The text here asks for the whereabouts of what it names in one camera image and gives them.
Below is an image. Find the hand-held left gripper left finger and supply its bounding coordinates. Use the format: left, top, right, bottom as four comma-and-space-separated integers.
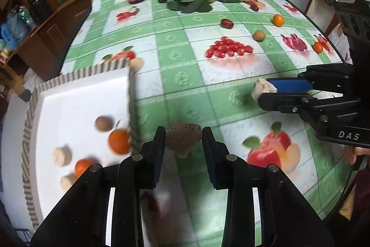
30, 126, 167, 247

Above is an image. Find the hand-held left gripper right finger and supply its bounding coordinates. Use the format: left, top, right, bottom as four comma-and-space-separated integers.
202, 126, 336, 247

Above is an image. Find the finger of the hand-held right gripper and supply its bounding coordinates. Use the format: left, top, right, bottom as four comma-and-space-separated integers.
257, 92, 360, 120
266, 63, 355, 92

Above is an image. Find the rough brown round fruit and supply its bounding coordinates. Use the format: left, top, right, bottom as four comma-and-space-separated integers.
95, 115, 114, 132

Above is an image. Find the garlic piece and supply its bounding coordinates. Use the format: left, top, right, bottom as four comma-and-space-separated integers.
52, 146, 73, 167

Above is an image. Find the white tray with striped rim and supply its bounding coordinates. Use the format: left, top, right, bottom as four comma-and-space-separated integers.
22, 58, 142, 231

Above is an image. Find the person's right hand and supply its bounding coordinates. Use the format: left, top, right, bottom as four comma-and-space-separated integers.
344, 146, 370, 167

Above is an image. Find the green checked fruit-print tablecloth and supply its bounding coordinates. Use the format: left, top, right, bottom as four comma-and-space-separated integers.
59, 0, 356, 247

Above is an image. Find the wooden cabinet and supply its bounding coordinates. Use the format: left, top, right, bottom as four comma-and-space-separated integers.
0, 0, 93, 91

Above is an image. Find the green and white packet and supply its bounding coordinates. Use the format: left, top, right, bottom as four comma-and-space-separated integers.
0, 41, 13, 65

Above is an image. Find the black pot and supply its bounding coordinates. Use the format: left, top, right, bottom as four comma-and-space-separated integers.
29, 0, 51, 23

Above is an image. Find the clear plastic bottle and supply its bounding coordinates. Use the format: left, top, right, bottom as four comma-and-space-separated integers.
17, 5, 37, 30

